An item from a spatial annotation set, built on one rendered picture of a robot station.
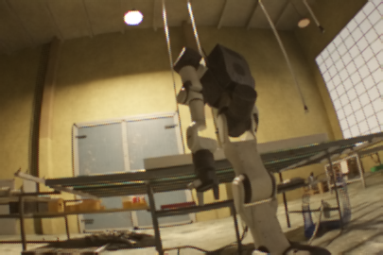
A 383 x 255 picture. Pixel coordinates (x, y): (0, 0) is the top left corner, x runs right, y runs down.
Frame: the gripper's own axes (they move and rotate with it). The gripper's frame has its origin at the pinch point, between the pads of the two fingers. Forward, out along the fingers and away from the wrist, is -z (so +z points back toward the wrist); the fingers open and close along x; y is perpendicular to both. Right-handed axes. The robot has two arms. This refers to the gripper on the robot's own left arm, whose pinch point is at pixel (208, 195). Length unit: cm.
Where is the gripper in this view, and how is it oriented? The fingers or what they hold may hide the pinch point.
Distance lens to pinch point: 97.1
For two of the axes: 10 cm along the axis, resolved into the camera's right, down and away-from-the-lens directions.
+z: -1.0, -8.8, 4.6
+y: -8.4, -1.7, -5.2
